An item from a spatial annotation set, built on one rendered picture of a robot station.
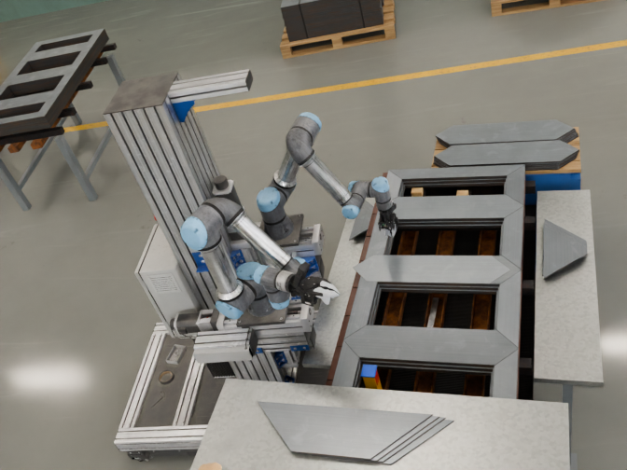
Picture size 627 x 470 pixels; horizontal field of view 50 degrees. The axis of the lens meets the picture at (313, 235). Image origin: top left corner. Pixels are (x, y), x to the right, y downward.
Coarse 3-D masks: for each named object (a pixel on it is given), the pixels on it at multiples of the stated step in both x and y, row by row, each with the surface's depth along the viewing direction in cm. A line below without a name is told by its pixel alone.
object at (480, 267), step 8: (480, 256) 316; (488, 256) 315; (472, 264) 314; (480, 264) 313; (488, 264) 311; (472, 272) 310; (480, 272) 309; (488, 272) 308; (472, 280) 306; (480, 280) 305; (488, 280) 304
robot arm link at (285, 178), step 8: (296, 120) 302; (304, 120) 299; (312, 120) 300; (304, 128) 296; (312, 128) 298; (320, 128) 305; (312, 136) 298; (312, 144) 307; (288, 152) 314; (288, 160) 316; (280, 168) 325; (288, 168) 320; (296, 168) 320; (280, 176) 326; (288, 176) 324; (272, 184) 331; (280, 184) 327; (288, 184) 328; (288, 192) 332
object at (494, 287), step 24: (504, 192) 351; (504, 264) 309; (384, 288) 320; (408, 288) 317; (432, 288) 313; (456, 288) 309; (480, 288) 305; (504, 336) 280; (360, 360) 290; (384, 360) 286; (408, 360) 282
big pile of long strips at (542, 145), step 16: (448, 128) 403; (464, 128) 399; (480, 128) 395; (496, 128) 391; (512, 128) 388; (528, 128) 384; (544, 128) 381; (560, 128) 377; (448, 144) 392; (464, 144) 388; (480, 144) 384; (496, 144) 380; (512, 144) 377; (528, 144) 374; (544, 144) 370; (560, 144) 367; (448, 160) 379; (464, 160) 376; (480, 160) 372; (496, 160) 369; (512, 160) 366; (528, 160) 363; (544, 160) 360; (560, 160) 357
